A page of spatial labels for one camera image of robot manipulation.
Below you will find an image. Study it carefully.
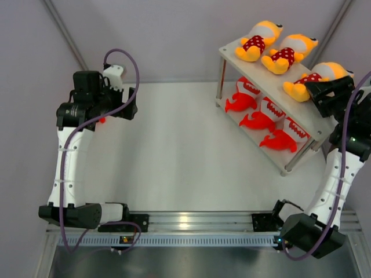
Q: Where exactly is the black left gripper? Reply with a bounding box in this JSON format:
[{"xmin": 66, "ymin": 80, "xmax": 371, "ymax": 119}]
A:
[{"xmin": 93, "ymin": 79, "xmax": 137, "ymax": 120}]

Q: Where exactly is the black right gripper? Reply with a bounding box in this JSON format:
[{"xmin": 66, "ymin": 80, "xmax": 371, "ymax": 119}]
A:
[{"xmin": 304, "ymin": 76, "xmax": 359, "ymax": 125}]

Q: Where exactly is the yellow plush polka-dot front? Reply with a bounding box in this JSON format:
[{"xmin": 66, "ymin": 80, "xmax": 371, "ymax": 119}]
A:
[{"xmin": 283, "ymin": 62, "xmax": 354, "ymax": 103}]

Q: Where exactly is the yellow plush polka-dot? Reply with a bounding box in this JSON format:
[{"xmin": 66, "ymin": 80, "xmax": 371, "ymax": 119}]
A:
[
  {"xmin": 234, "ymin": 20, "xmax": 283, "ymax": 62},
  {"xmin": 261, "ymin": 34, "xmax": 319, "ymax": 75},
  {"xmin": 283, "ymin": 62, "xmax": 354, "ymax": 103}
]

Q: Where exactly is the red shark plush back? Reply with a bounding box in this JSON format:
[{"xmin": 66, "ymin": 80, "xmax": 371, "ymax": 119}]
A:
[{"xmin": 224, "ymin": 76, "xmax": 261, "ymax": 112}]

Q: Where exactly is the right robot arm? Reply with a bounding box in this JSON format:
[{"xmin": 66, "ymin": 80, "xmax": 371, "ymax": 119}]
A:
[{"xmin": 270, "ymin": 74, "xmax": 370, "ymax": 261}]

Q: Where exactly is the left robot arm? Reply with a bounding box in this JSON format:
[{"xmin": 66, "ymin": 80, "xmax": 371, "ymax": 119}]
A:
[{"xmin": 38, "ymin": 65, "xmax": 131, "ymax": 231}]

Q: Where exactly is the white two-tier shelf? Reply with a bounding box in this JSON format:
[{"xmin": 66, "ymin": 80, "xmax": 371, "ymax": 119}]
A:
[{"xmin": 216, "ymin": 39, "xmax": 335, "ymax": 175}]

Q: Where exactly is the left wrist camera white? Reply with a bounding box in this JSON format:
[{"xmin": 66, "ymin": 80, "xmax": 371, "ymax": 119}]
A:
[{"xmin": 103, "ymin": 65, "xmax": 126, "ymax": 91}]

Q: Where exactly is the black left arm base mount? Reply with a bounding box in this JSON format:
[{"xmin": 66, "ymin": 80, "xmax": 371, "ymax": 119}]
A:
[{"xmin": 97, "ymin": 213, "xmax": 150, "ymax": 233}]

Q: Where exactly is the white slotted cable duct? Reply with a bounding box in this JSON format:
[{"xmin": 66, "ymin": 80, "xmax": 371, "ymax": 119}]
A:
[{"xmin": 67, "ymin": 234, "xmax": 282, "ymax": 247}]

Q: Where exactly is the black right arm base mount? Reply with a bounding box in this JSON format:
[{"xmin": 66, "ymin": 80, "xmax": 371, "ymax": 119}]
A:
[{"xmin": 252, "ymin": 213, "xmax": 284, "ymax": 232}]

